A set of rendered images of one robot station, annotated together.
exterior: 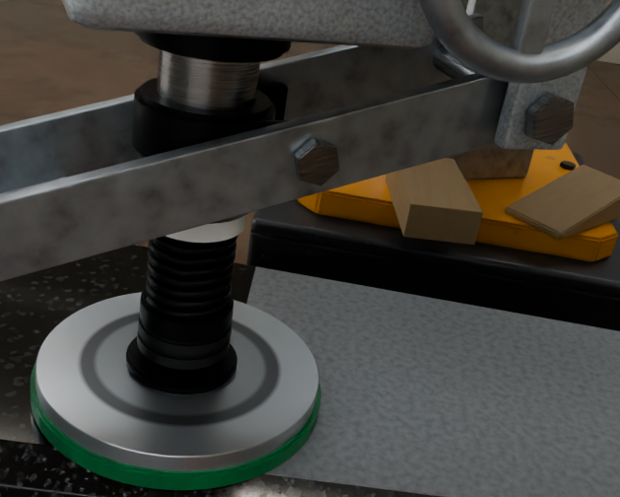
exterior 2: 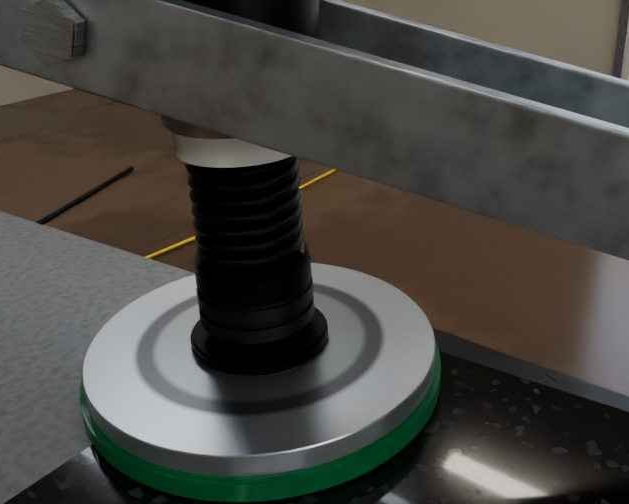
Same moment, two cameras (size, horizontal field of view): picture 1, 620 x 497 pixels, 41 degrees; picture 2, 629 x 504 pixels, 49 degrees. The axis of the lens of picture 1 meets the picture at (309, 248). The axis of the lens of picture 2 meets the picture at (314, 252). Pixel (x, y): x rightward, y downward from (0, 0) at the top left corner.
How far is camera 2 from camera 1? 86 cm
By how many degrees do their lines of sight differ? 115
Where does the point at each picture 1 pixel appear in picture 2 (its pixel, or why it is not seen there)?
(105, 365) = (348, 348)
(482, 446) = (61, 274)
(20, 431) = (457, 367)
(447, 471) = (119, 267)
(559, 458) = (22, 258)
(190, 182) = not seen: hidden behind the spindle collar
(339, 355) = (37, 372)
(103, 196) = (391, 39)
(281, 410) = not seen: hidden behind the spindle
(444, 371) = not seen: outside the picture
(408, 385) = (26, 327)
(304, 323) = (4, 427)
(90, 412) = (392, 307)
